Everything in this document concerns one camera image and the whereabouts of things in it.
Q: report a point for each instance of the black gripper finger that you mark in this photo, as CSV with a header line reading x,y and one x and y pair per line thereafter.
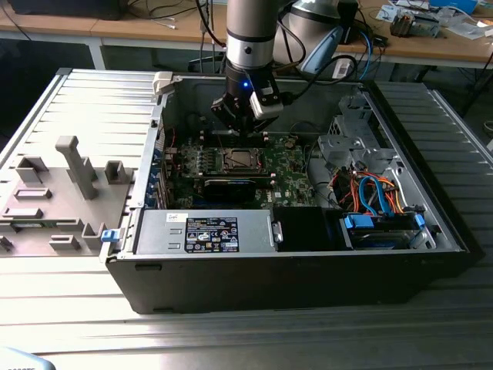
x,y
265,122
231,113

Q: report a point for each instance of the metal locking lever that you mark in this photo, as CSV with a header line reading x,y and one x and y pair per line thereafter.
x,y
220,142

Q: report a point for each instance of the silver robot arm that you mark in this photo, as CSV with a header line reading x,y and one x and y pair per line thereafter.
x,y
250,23

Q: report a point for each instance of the CPU socket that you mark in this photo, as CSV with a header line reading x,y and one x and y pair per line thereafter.
x,y
227,168

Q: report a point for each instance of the CPU cooler with fan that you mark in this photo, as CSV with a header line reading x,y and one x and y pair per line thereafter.
x,y
402,24

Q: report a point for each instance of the green motherboard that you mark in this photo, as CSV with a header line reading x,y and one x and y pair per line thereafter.
x,y
292,173

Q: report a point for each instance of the beige case latch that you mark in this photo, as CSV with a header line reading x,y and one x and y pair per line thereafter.
x,y
161,83

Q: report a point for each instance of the metal drive cage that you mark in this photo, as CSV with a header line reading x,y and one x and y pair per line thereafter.
x,y
339,146

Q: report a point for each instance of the graphics card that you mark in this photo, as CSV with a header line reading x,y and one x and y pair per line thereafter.
x,y
229,190

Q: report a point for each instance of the small white box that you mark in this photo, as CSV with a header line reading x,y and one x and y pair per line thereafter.
x,y
341,70

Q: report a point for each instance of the pale blue teach pendant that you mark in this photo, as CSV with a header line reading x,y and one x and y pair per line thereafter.
x,y
323,50

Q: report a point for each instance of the grey power supply unit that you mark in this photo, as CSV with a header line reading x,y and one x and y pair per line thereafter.
x,y
161,231

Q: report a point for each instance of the black PC case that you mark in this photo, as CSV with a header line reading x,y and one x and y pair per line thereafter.
x,y
269,281

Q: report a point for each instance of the hard disk in blue carrier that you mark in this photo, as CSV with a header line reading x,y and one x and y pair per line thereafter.
x,y
381,236

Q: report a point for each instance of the blue case latch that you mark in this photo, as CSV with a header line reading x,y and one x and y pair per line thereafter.
x,y
109,236

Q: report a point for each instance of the black flat device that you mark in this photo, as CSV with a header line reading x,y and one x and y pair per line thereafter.
x,y
65,7

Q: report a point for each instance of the grey parts rack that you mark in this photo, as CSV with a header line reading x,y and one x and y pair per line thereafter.
x,y
58,200

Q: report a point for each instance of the clear plastic bag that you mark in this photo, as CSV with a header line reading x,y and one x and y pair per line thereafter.
x,y
468,30

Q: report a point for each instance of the blue box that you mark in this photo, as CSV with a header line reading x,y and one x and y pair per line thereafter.
x,y
456,4

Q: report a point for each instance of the green RAM stick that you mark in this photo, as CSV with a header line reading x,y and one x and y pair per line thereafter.
x,y
29,224

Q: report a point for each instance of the pale rounded object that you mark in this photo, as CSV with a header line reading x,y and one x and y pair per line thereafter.
x,y
19,360

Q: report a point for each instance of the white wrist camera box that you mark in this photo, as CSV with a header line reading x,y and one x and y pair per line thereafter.
x,y
265,109

